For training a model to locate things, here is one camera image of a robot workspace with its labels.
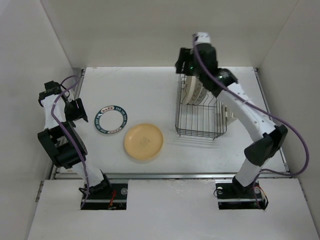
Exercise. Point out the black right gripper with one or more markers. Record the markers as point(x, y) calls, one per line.
point(183, 56)

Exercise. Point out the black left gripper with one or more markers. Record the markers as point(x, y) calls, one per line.
point(78, 113)

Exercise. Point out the white plate dark patterned rim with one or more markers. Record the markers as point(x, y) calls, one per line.
point(110, 120)

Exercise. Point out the yellow plate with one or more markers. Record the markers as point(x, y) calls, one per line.
point(143, 141)

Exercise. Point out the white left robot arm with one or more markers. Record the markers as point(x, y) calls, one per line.
point(62, 143)

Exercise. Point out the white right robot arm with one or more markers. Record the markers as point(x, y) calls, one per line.
point(267, 137)

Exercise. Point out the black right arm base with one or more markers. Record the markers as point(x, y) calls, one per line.
point(228, 198)

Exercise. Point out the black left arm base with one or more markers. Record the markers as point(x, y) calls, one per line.
point(112, 199)

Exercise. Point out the cream white plate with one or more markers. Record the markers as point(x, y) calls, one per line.
point(188, 90)

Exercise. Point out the beige cutlery holder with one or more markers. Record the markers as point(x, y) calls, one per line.
point(227, 115)

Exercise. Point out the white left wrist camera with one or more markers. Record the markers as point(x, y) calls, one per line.
point(70, 95)

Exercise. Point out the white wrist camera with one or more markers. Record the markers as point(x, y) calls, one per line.
point(70, 95)
point(201, 38)

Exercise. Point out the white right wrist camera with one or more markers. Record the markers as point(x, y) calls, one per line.
point(201, 38)

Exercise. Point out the aluminium rail front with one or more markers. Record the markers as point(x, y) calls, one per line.
point(71, 175)

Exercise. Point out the grey wire dish rack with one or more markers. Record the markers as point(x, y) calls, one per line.
point(203, 120)

